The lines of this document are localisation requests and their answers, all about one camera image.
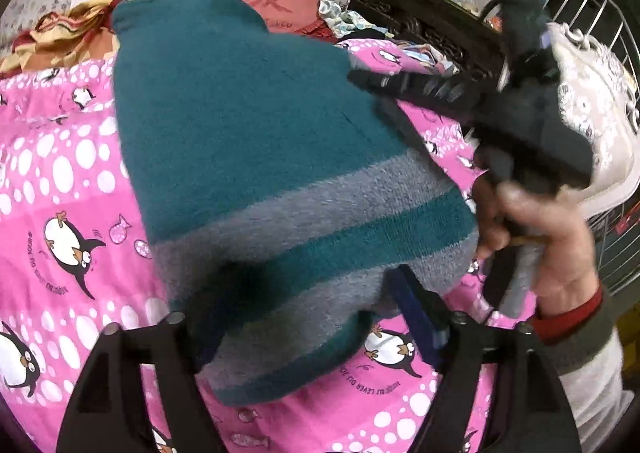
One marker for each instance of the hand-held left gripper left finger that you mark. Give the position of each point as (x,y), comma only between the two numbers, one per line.
(165,348)

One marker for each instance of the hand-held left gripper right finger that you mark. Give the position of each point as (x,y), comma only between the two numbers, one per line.
(415,313)

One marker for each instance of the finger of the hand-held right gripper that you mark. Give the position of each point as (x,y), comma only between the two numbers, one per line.
(425,88)

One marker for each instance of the teal grey striped sweater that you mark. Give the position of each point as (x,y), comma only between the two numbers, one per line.
(240,133)

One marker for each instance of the person's right forearm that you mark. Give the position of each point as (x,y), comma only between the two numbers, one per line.
(590,363)

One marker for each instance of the colourful clothes pile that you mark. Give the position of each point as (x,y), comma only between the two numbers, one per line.
(425,58)

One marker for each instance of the person's right hand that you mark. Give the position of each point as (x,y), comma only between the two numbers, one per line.
(565,253)

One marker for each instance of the dark carved wooden headboard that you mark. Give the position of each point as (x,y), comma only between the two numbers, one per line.
(415,13)

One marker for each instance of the light blue floral cloth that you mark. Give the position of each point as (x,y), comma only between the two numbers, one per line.
(340,8)

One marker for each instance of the pink penguin print blanket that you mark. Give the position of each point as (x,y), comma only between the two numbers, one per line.
(65,173)

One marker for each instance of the orange patterned cloth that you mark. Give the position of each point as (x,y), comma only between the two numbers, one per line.
(60,38)

